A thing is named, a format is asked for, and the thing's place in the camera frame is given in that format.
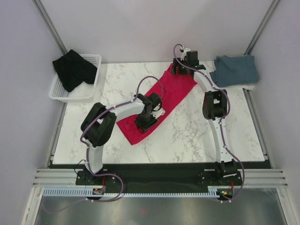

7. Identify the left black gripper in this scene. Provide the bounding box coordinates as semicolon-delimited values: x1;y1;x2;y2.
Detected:
133;111;158;134

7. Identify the red t shirt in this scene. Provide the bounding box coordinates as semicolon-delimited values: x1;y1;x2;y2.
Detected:
117;64;196;145

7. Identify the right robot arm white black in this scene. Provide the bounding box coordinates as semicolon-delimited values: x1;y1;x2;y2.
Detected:
171;45;238;185

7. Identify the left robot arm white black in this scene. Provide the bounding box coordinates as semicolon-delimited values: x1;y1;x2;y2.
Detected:
80;93;162;184

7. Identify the blue folded t shirt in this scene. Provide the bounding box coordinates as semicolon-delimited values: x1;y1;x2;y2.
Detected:
210;55;259;87

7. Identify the white perforated plastic basket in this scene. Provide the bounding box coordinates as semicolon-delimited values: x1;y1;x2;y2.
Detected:
48;53;103;103

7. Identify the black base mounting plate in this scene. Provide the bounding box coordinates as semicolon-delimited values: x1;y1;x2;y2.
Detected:
75;163;242;192

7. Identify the black t shirt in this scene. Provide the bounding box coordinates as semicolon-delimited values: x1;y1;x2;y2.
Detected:
52;50;98;92

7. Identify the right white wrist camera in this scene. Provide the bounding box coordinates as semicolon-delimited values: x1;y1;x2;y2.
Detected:
180;47;191;60

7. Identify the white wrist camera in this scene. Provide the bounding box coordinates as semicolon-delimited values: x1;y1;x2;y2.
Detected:
180;47;191;60
151;108;165;119

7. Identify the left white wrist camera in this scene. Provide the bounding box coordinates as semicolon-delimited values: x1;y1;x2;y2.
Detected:
151;108;165;119

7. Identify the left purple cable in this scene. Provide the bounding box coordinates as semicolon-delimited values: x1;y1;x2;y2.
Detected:
42;76;165;214

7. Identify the right aluminium corner rail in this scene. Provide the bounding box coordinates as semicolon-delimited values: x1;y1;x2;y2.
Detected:
244;0;281;55

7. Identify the aluminium corner rail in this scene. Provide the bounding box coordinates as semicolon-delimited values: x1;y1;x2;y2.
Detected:
32;0;68;54
244;0;281;55

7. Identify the light blue cable duct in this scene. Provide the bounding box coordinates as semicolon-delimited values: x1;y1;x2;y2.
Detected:
42;186;230;198

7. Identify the left aluminium corner rail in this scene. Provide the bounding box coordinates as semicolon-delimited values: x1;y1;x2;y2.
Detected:
32;0;68;54

